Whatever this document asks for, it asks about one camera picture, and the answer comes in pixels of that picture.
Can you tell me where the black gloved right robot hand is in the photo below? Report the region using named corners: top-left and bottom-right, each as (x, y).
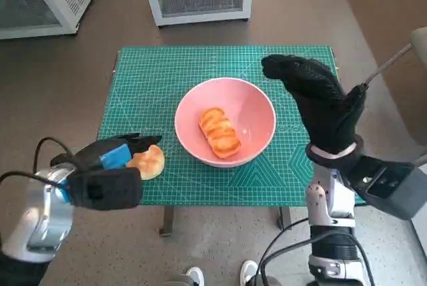
top-left (260, 53), bottom-right (368, 157)

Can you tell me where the pink bowl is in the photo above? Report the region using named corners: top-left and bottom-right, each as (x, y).
top-left (174, 77), bottom-right (278, 168)

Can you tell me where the long striped toy bread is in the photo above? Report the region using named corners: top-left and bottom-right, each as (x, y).
top-left (198, 107), bottom-right (242, 160)

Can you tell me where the round toy bread bun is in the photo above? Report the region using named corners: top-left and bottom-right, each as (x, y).
top-left (125, 144), bottom-right (166, 181)

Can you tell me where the grey metal rod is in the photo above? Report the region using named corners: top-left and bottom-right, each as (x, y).
top-left (361, 43), bottom-right (413, 89)

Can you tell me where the table leg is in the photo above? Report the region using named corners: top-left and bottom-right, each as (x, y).
top-left (276, 206), bottom-right (294, 231)
top-left (159, 206), bottom-right (175, 237)

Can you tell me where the beige round seat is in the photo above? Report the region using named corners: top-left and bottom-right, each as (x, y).
top-left (410, 26), bottom-right (427, 59)

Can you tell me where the green cutting mat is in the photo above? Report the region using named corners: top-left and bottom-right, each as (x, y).
top-left (98, 45), bottom-right (366, 208)

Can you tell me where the person's right shoe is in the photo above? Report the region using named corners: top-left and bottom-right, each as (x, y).
top-left (240, 259), bottom-right (263, 286)

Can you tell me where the person's shoe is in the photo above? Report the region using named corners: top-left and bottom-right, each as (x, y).
top-left (240, 259), bottom-right (263, 286)
top-left (184, 265), bottom-right (206, 286)

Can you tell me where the person's left shoe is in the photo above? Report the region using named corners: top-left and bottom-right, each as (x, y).
top-left (184, 265), bottom-right (206, 286)

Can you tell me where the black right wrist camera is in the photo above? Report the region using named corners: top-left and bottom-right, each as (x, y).
top-left (346, 153), bottom-right (427, 221)

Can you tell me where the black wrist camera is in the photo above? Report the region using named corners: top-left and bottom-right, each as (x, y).
top-left (346, 153), bottom-right (427, 221)
top-left (66, 166), bottom-right (144, 211)

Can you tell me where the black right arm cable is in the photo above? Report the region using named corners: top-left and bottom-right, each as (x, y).
top-left (353, 232), bottom-right (372, 286)
top-left (262, 231), bottom-right (334, 286)
top-left (258, 217), bottom-right (314, 286)

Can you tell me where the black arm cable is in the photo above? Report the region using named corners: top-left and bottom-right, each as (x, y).
top-left (262, 231), bottom-right (334, 286)
top-left (258, 217), bottom-right (314, 286)
top-left (0, 170), bottom-right (68, 190)
top-left (353, 232), bottom-right (372, 286)
top-left (33, 136), bottom-right (75, 171)

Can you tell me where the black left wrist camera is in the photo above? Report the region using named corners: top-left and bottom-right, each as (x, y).
top-left (66, 166), bottom-right (144, 211)

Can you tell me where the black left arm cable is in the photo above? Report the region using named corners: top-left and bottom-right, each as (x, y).
top-left (33, 136), bottom-right (75, 171)
top-left (0, 170), bottom-right (68, 190)

